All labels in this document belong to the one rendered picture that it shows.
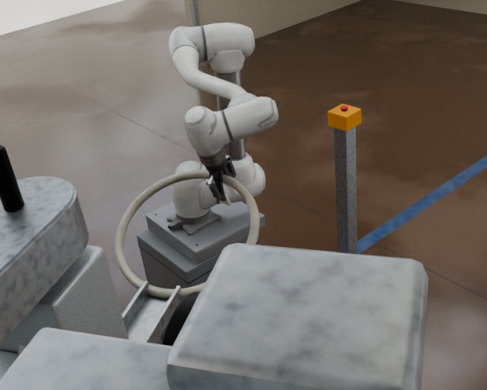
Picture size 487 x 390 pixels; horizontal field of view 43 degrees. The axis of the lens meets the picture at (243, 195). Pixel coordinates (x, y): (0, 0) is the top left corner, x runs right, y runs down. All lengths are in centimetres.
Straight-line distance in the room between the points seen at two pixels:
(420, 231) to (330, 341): 370
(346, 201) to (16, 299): 236
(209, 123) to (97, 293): 71
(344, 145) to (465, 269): 114
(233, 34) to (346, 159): 108
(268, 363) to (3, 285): 81
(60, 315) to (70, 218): 19
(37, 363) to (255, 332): 15
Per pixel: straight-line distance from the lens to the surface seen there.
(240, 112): 188
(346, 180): 321
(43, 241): 120
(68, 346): 44
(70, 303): 130
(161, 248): 270
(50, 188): 133
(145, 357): 42
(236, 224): 265
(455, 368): 322
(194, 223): 263
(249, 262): 43
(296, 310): 39
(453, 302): 356
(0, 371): 140
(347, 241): 342
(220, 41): 234
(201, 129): 185
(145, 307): 190
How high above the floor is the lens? 234
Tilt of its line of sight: 31 degrees down
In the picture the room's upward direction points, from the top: 7 degrees counter-clockwise
